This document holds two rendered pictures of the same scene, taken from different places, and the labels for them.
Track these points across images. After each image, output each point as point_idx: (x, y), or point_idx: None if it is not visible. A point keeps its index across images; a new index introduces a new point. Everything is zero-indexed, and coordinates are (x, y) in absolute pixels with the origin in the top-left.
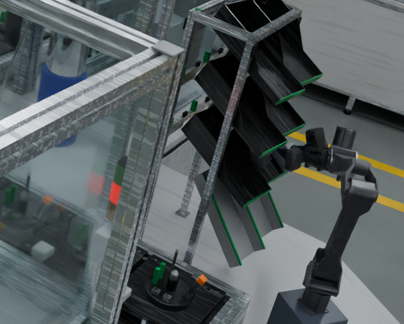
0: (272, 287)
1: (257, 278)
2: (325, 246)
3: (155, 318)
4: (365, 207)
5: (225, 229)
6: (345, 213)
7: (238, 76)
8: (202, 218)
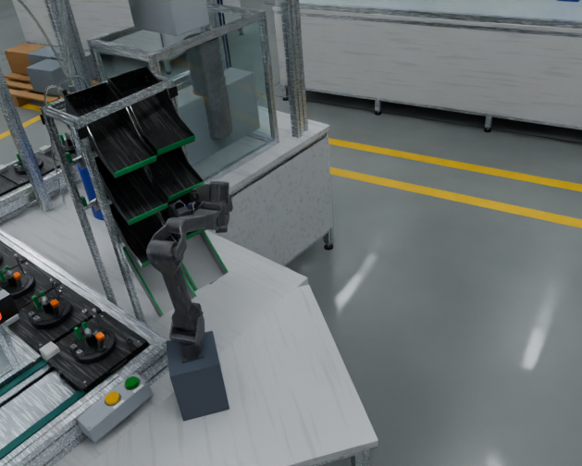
0: (226, 324)
1: (216, 318)
2: (302, 279)
3: (67, 372)
4: (170, 266)
5: (144, 286)
6: (161, 272)
7: (84, 157)
8: (126, 277)
